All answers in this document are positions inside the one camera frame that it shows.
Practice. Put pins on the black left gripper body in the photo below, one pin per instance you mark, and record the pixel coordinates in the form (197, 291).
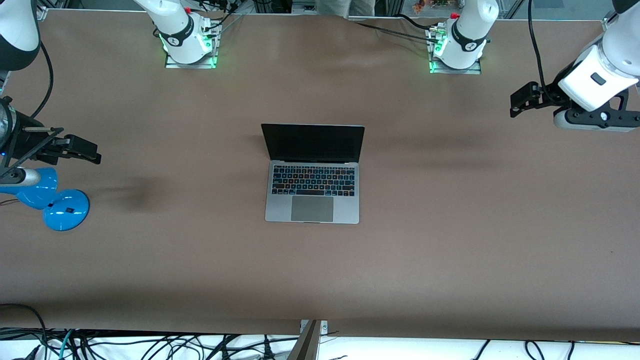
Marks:
(549, 96)

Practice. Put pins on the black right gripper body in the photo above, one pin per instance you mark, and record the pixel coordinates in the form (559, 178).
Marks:
(25, 141)

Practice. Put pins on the silver laptop black keyboard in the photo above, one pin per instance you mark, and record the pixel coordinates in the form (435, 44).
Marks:
(312, 200)

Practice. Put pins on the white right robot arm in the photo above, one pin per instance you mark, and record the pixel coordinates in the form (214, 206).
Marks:
(177, 35)

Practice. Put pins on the blue desk lamp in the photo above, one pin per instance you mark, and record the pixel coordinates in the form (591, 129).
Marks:
(65, 212)

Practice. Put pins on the person in grey trousers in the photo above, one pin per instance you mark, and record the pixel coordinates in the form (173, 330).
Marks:
(345, 7)

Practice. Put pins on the grey metal beam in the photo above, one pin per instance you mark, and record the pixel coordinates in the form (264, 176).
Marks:
(306, 345)

